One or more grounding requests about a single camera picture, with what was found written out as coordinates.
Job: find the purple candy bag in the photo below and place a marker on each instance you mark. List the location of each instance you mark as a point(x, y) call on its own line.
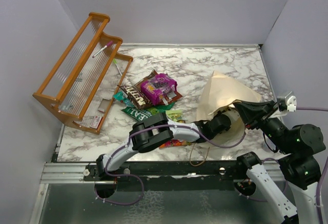
point(159, 86)

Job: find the orange wooden rack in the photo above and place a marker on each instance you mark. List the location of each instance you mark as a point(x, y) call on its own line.
point(77, 83)

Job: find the green capped marker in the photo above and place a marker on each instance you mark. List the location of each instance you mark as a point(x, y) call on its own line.
point(117, 67)

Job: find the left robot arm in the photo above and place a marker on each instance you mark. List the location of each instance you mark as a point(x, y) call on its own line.
point(149, 134)

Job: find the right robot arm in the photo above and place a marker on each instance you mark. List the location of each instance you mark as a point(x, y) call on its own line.
point(299, 167)

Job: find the green chips bag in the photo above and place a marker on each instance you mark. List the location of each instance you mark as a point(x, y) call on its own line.
point(141, 114)

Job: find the red chips bag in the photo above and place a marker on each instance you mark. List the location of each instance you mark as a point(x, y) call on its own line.
point(171, 97)

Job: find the red white small box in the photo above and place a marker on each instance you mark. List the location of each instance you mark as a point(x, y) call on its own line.
point(96, 122)

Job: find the teal snack packet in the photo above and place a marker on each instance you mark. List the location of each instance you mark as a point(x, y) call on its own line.
point(122, 97)

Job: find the light green mints packet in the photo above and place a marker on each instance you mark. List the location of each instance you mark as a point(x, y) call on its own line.
point(176, 116)

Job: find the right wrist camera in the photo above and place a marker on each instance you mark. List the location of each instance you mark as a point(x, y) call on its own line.
point(286, 102)

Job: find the orange fruit candy bag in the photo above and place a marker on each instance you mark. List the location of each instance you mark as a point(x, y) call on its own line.
point(175, 143)

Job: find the pink capped marker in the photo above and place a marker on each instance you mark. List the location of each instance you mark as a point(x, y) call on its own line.
point(103, 48)

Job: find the white paper bag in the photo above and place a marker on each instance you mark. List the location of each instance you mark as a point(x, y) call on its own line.
point(218, 95)

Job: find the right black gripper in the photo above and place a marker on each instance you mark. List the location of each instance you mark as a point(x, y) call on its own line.
point(251, 111)

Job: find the brown snack packet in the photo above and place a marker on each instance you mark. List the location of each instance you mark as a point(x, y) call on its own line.
point(138, 99)

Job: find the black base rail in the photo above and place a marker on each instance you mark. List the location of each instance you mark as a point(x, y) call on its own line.
point(169, 176)

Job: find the grey metal box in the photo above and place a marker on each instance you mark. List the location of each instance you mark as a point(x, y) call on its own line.
point(103, 105)

